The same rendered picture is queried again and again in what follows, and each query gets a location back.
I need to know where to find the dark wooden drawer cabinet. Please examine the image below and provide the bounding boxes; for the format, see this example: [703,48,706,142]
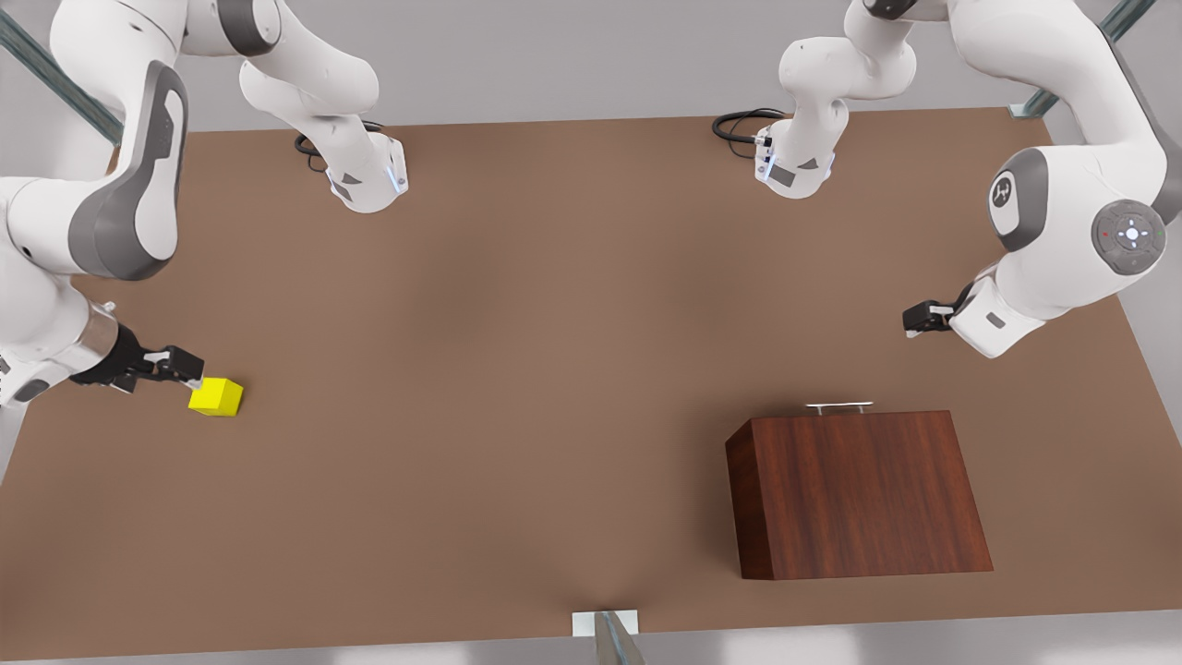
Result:
[725,410,995,582]

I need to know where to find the black cable loop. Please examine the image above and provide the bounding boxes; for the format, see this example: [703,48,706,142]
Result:
[294,119,385,174]
[711,108,788,161]

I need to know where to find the yellow cube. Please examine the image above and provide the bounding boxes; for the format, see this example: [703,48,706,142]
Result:
[188,377,246,418]

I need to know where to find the silver frame post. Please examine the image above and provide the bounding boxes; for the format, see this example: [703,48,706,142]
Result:
[1009,0,1161,120]
[572,610,648,665]
[0,9,127,147]

